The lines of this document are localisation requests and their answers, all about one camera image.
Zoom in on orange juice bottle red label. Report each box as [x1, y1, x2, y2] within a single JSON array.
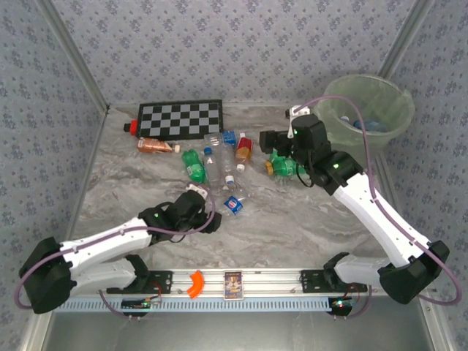
[[235, 137, 255, 173]]

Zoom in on green soda bottle yellow cap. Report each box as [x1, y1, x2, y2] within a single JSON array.
[[265, 156, 308, 179]]

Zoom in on crushed clear bottle blue label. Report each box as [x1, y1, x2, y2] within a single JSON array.
[[203, 130, 246, 148]]

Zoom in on clear bottle white cap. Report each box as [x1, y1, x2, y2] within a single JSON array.
[[220, 144, 235, 185]]

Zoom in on green soda bottle white label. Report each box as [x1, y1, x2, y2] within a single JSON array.
[[181, 149, 208, 184]]

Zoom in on clear bottle blue cap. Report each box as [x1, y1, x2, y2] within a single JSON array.
[[203, 146, 222, 185]]

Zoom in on water bottle white cap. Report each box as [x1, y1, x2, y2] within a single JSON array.
[[353, 118, 389, 133]]

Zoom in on copper brown bottle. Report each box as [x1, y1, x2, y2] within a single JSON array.
[[137, 137, 182, 154]]

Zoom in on bin with green liner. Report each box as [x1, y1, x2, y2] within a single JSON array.
[[314, 74, 417, 176]]

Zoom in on orange curved plastic piece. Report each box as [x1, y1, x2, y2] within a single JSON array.
[[186, 269, 205, 300]]

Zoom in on colourful picture card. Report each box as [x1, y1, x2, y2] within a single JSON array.
[[222, 269, 244, 301]]

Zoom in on black grey checkerboard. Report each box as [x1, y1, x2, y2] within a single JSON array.
[[135, 99, 224, 144]]

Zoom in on grey metal panel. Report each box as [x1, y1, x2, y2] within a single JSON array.
[[21, 296, 449, 351]]

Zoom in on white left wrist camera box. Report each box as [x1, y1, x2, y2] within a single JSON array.
[[184, 184, 208, 200]]

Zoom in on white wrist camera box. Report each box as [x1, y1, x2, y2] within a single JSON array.
[[184, 184, 208, 200], [284, 105, 304, 140]]

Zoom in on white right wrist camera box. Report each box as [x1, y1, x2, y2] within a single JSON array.
[[284, 105, 304, 140]]

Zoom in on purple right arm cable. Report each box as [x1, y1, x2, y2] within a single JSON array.
[[298, 95, 462, 320]]

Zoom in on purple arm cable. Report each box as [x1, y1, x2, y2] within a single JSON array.
[[14, 182, 216, 320], [298, 95, 462, 320]]

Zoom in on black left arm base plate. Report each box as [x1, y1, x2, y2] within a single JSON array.
[[106, 270, 173, 294]]

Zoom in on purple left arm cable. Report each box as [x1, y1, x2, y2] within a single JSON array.
[[14, 182, 216, 320]]

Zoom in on pale blue slotted cable duct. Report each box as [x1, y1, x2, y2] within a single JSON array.
[[54, 295, 332, 314]]

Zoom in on aluminium mounting rail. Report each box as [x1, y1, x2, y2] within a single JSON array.
[[75, 268, 438, 297]]

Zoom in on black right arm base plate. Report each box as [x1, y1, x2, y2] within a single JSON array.
[[300, 269, 369, 293]]

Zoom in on aluminium frame post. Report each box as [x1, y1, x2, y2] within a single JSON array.
[[377, 0, 437, 78], [38, 0, 111, 113]]

